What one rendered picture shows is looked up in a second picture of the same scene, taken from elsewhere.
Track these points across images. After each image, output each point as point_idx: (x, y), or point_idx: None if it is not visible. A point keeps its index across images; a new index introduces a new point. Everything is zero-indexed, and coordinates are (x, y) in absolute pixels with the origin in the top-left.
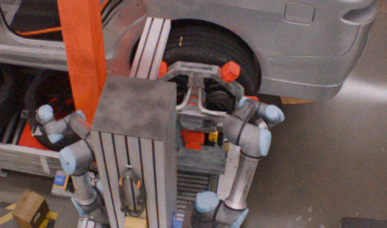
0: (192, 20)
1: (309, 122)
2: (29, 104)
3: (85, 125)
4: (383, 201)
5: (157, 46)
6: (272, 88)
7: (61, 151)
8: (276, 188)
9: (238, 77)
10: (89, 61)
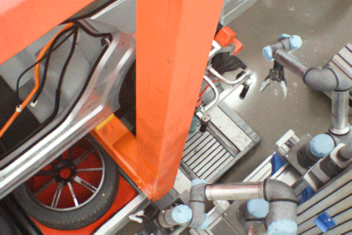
0: None
1: None
2: (42, 212)
3: (240, 187)
4: (306, 32)
5: None
6: (225, 21)
7: (278, 230)
8: (240, 86)
9: None
10: (183, 134)
